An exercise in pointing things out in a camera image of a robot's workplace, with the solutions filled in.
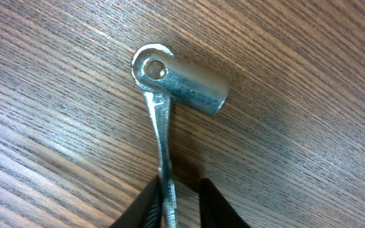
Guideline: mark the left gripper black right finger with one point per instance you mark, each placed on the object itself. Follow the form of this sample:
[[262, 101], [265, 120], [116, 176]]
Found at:
[[215, 211]]

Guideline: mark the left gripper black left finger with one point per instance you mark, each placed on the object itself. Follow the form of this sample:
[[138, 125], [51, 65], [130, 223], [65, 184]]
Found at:
[[145, 211]]

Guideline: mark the silver L-shaped wrench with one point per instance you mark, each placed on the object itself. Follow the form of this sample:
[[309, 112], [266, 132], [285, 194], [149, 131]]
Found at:
[[163, 78]]

